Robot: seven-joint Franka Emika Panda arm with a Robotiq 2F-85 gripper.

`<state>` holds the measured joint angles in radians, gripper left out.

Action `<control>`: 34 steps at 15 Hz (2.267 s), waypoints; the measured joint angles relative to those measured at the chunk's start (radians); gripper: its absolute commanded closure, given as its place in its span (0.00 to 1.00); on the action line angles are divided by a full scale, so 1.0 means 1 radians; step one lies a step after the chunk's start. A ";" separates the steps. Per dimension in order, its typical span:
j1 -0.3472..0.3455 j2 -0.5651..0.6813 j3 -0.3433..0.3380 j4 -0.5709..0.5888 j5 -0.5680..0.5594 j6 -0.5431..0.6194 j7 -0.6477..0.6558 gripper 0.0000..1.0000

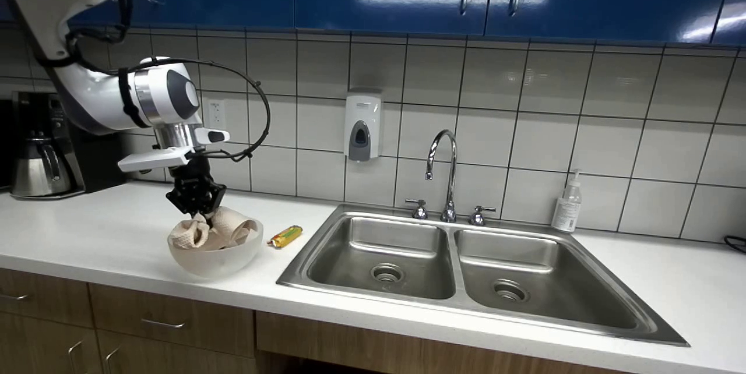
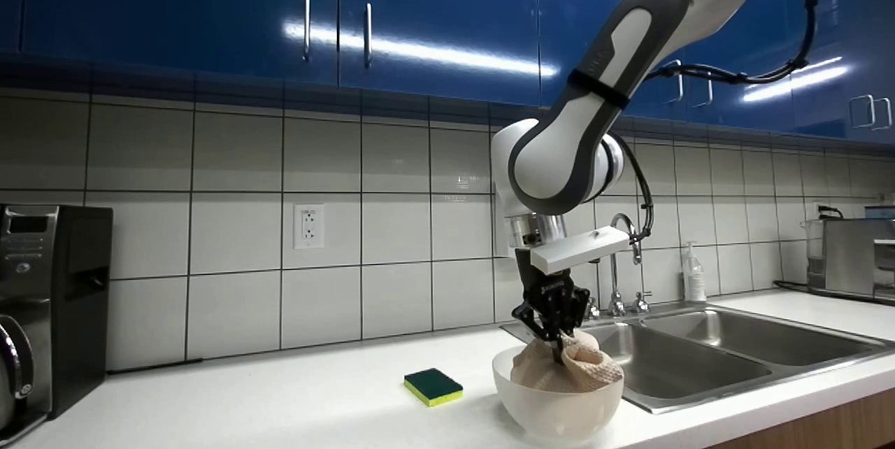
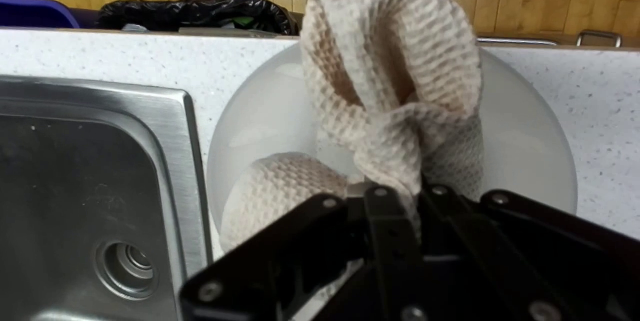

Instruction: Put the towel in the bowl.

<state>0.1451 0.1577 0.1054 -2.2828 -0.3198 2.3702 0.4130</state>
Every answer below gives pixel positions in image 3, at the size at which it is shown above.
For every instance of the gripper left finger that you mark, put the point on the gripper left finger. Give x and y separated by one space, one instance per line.
280 261

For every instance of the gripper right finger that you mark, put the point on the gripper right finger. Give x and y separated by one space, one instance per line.
525 246

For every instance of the beige waffle-weave towel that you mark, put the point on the beige waffle-weave towel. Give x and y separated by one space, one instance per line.
395 71

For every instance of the white bowl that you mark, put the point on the white bowl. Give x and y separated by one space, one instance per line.
525 131

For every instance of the stainless steel sink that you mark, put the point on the stainless steel sink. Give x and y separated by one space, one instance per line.
85 201

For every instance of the silver metal bar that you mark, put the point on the silver metal bar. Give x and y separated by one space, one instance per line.
515 40

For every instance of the bin with black bag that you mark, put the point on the bin with black bag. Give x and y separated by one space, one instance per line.
195 13

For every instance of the blue plastic bin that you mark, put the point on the blue plastic bin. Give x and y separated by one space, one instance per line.
32 12

